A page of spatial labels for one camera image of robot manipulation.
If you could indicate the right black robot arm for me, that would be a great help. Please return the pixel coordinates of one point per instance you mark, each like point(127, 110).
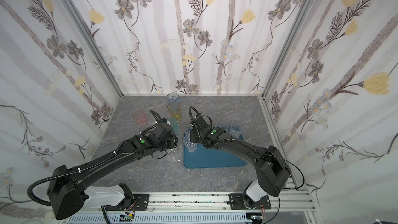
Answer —
point(271, 169)

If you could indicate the pink small plastic cup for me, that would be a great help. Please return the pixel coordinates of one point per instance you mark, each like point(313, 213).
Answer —
point(140, 117)

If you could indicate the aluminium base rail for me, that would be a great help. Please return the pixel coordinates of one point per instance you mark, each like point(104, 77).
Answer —
point(291, 207)

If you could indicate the teal plastic tray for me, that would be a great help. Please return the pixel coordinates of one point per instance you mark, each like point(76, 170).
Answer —
point(204, 158)

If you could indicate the white perforated cable duct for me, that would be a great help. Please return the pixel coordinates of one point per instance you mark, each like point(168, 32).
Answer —
point(162, 218)

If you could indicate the green tall plastic cup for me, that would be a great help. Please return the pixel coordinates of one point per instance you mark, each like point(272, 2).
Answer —
point(174, 124)

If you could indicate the clear faceted glass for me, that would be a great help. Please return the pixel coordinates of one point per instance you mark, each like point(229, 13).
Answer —
point(187, 130)
point(189, 145)
point(172, 155)
point(235, 131)

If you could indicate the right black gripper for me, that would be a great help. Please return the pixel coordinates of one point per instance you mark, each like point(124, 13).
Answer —
point(193, 134)

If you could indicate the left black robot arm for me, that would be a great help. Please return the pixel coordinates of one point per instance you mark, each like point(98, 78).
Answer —
point(67, 192)

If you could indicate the yellow tall plastic cup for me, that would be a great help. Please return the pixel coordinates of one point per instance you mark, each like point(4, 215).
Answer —
point(174, 109)

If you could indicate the blue tall plastic cup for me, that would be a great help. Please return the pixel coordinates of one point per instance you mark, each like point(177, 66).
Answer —
point(173, 97)

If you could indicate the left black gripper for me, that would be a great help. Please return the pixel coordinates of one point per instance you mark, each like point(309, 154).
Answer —
point(172, 140)

